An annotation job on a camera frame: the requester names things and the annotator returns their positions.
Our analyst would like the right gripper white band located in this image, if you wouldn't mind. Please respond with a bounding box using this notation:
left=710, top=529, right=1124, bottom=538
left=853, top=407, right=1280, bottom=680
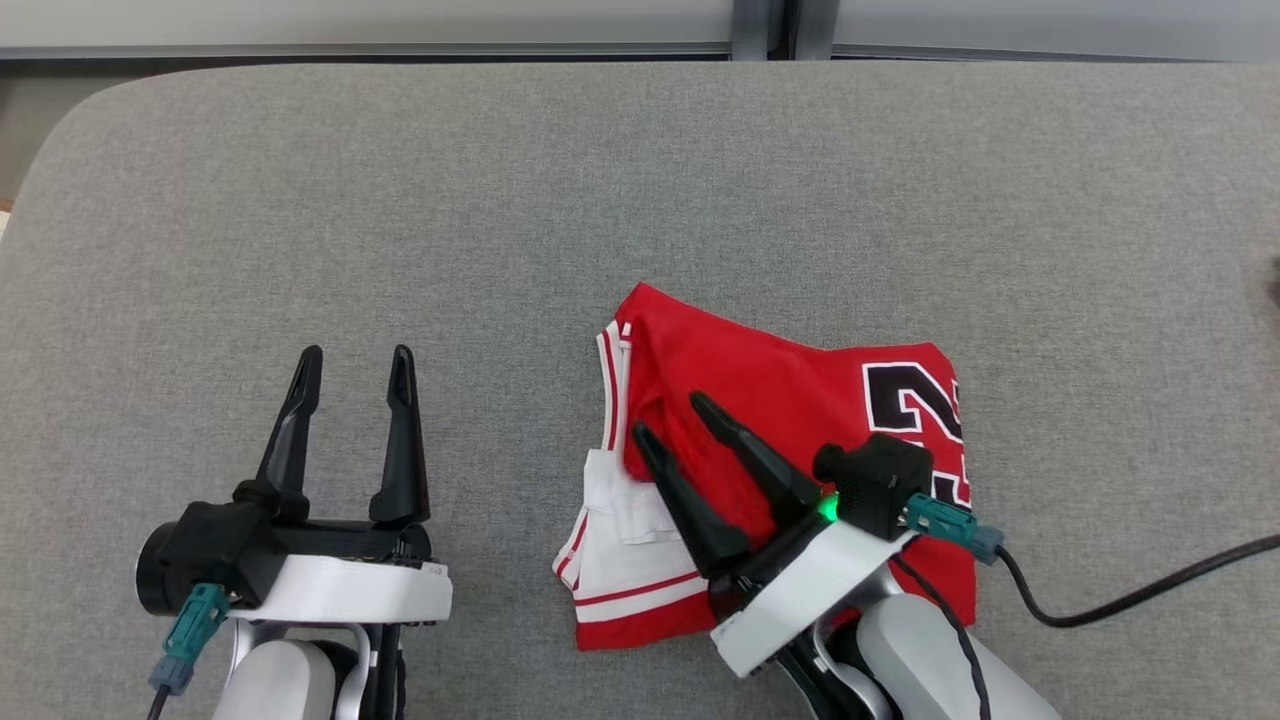
left=632, top=391, right=917, bottom=680

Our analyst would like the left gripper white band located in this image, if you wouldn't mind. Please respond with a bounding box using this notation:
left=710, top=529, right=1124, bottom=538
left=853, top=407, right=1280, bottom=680
left=230, top=345, right=454, bottom=627

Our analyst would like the red white basketball jersey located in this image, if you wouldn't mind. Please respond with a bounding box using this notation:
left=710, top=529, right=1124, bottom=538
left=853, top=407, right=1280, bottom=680
left=552, top=282, right=979, bottom=652

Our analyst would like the right camera cable teal plug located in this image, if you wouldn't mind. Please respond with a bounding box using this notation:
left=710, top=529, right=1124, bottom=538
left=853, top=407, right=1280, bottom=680
left=905, top=493, right=1280, bottom=630

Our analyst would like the camera cable teal plug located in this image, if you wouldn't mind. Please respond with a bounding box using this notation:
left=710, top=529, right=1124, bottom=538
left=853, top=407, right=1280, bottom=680
left=148, top=583, right=233, bottom=720
left=905, top=493, right=1280, bottom=630

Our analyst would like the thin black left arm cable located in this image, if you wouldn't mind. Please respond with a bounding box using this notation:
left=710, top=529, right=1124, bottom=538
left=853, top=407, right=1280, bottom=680
left=378, top=622, right=407, bottom=720

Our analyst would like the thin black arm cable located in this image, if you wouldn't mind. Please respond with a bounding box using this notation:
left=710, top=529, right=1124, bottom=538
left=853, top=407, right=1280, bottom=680
left=890, top=555, right=993, bottom=720
left=378, top=622, right=407, bottom=720

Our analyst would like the left camera cable teal plug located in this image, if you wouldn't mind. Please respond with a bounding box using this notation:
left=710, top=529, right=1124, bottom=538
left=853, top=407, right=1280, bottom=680
left=148, top=583, right=233, bottom=720

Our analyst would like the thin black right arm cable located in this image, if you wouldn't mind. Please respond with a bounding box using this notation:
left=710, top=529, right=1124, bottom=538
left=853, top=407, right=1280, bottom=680
left=890, top=555, right=993, bottom=720

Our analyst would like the grey wall base rail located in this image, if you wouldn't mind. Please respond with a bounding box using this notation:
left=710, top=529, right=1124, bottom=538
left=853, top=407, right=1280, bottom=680
left=835, top=42, right=1280, bottom=64
left=0, top=41, right=736, bottom=60

